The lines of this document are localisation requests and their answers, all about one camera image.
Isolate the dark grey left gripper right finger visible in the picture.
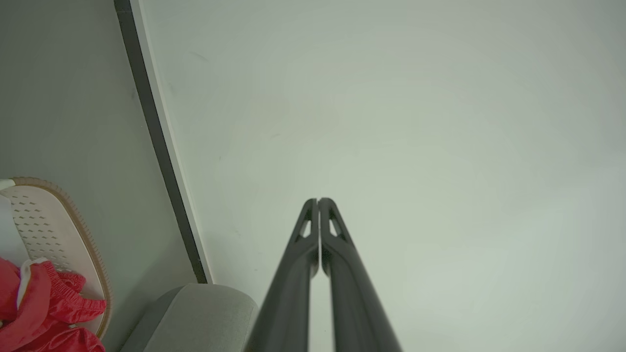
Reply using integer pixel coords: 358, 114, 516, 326
319, 198, 402, 352

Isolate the black and white baseboard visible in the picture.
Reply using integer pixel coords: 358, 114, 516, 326
113, 0, 214, 285

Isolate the white perforated laundry basket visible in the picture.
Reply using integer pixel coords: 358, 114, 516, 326
0, 177, 114, 343

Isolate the red clothing item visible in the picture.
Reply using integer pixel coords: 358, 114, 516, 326
0, 258, 107, 352

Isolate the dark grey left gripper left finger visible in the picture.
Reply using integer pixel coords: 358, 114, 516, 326
246, 198, 320, 352

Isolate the grey fabric sofa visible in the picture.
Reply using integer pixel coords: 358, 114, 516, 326
120, 283, 260, 352

